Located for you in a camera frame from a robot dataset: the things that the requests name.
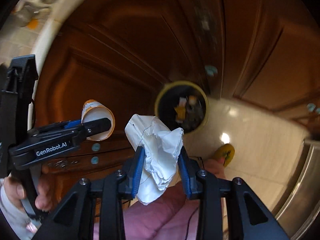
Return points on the wooden corner cabinet door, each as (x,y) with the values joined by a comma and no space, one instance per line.
(123,52)

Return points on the light blue child lock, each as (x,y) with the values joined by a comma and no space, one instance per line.
(211,70)

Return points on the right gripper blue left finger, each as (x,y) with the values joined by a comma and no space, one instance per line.
(73,217)

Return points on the right yellow slipper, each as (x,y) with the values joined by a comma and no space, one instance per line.
(224,154)

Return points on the person's left hand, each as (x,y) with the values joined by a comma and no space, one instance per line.
(16,192)

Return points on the pink trousered right leg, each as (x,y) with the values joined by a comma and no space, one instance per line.
(171,216)

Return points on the round black trash bin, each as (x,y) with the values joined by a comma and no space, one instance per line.
(182,104)

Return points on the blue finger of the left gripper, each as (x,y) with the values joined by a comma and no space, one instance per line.
(71,124)
(91,128)

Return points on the white paper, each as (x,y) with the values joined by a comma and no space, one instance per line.
(162,148)

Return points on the orange paper cup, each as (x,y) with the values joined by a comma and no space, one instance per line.
(92,111)

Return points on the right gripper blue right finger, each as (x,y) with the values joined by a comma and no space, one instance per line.
(248,217)

